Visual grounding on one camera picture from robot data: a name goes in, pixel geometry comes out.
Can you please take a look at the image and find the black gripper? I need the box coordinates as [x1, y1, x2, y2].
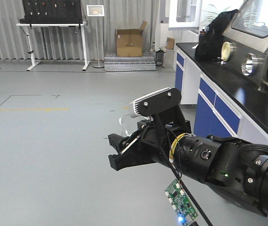
[108, 105, 191, 171]

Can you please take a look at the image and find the clear glass beaker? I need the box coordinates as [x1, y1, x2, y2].
[119, 113, 138, 137]

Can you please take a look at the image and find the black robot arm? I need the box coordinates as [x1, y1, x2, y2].
[108, 106, 268, 217]

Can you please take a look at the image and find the green circuit board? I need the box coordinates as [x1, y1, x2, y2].
[165, 179, 198, 226]

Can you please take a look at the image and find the metal grating platform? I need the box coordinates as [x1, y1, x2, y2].
[104, 53, 156, 72]

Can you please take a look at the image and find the large cardboard box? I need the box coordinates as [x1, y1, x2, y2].
[115, 21, 147, 57]

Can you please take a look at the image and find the black lab counter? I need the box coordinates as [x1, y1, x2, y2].
[175, 42, 268, 145]

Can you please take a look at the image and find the small cardboard box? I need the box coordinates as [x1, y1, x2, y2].
[165, 37, 175, 50]

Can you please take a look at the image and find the black bag on counter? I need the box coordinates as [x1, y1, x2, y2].
[195, 9, 239, 61]

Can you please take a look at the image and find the white sign on stand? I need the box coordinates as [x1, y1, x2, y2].
[86, 5, 105, 68]

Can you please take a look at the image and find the white leg workbench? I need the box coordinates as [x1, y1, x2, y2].
[16, 20, 90, 71]

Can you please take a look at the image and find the black pegboard panel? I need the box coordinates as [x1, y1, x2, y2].
[19, 0, 82, 24]

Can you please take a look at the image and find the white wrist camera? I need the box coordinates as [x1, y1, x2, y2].
[129, 88, 181, 118]

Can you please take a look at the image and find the black braided cable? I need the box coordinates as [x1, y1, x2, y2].
[157, 122, 213, 226]

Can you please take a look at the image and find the glove box enclosure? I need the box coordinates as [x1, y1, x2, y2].
[220, 0, 268, 90]

